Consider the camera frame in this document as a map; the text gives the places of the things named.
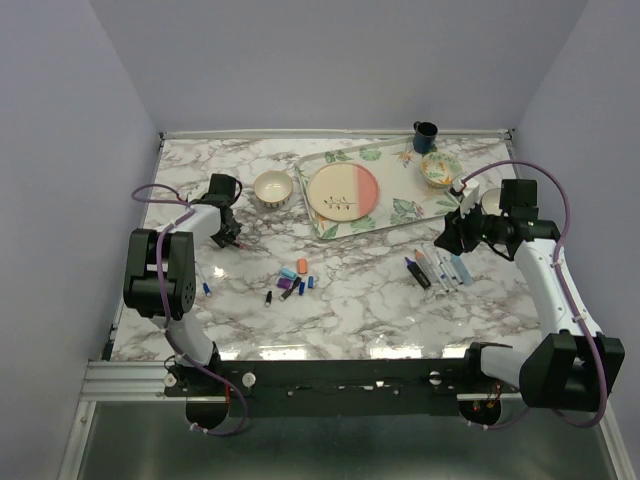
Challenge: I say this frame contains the blue cap thin marker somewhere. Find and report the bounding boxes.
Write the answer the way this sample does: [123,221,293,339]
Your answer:
[195,262,212,297]

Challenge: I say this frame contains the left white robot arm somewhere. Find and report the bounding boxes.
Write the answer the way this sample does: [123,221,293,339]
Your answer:
[123,174,243,395]

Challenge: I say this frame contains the floral yellow rimmed bowl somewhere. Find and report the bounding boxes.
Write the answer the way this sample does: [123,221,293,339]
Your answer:
[421,151,462,188]

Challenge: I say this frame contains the floral rectangular serving tray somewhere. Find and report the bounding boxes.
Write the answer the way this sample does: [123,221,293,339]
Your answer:
[295,137,459,240]

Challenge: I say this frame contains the blue acrylic marker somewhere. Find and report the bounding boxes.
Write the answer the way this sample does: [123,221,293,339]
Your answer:
[426,252,450,293]

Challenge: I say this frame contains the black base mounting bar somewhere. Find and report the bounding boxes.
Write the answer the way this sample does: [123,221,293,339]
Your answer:
[163,357,521,419]

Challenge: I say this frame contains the white bowl blue stripes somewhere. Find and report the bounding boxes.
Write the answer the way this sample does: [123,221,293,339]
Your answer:
[253,171,294,208]

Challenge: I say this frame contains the teal rimmed white bowl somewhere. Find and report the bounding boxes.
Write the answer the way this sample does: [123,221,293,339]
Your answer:
[481,188,502,216]

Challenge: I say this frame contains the light blue highlighter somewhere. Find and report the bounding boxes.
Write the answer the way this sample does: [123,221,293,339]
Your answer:
[450,255,474,286]

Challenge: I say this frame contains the dark blue mug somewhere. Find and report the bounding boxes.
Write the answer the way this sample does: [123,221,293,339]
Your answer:
[413,121,439,155]

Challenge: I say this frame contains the orange highlighter pen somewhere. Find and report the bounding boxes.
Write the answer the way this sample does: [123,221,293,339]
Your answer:
[414,249,438,281]

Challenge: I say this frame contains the cream and pink plate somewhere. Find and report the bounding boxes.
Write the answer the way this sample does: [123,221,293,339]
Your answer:
[306,163,380,222]

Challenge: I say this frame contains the light blue highlighter cap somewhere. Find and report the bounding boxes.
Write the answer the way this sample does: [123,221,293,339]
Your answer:
[280,268,297,280]

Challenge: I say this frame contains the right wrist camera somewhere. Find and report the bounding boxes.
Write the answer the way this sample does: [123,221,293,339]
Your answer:
[449,178,480,217]

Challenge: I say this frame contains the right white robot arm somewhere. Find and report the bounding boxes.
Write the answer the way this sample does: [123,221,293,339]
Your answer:
[434,179,625,412]

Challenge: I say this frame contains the orange highlighter cap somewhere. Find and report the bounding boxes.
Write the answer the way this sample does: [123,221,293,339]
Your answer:
[296,258,308,275]

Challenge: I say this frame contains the purple highlighter black cap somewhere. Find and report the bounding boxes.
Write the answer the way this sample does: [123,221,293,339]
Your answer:
[404,257,431,290]

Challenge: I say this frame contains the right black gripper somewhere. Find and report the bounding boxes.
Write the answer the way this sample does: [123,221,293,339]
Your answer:
[433,196,508,256]

